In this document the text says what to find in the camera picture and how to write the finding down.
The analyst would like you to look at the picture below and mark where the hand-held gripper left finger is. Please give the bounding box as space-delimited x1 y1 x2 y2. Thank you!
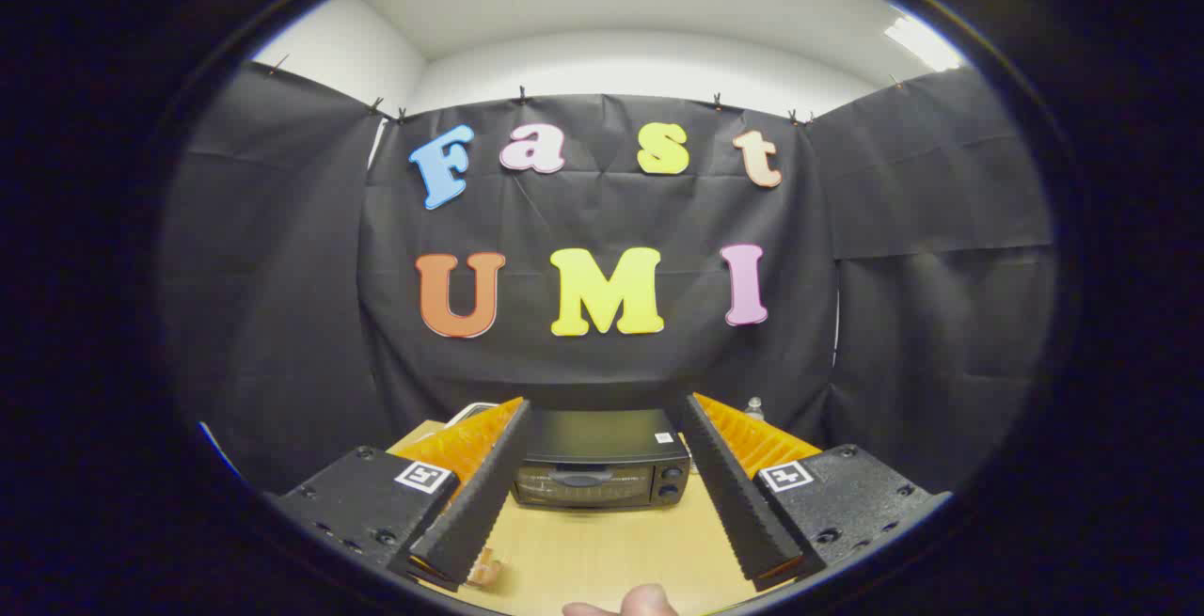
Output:
268 397 533 593

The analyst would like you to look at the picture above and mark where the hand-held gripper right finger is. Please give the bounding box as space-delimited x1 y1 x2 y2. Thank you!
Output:
679 392 951 593

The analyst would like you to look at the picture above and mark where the lettuce sandwich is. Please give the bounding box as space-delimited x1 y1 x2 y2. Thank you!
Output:
467 547 505 588

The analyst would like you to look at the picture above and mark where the black toaster oven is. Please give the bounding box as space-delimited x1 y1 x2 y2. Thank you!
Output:
511 408 693 511

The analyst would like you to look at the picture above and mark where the white pop-up toaster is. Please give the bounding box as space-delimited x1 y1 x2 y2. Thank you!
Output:
446 401 500 429

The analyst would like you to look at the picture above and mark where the small ceiling light panel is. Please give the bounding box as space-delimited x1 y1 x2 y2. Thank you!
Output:
882 14 966 73

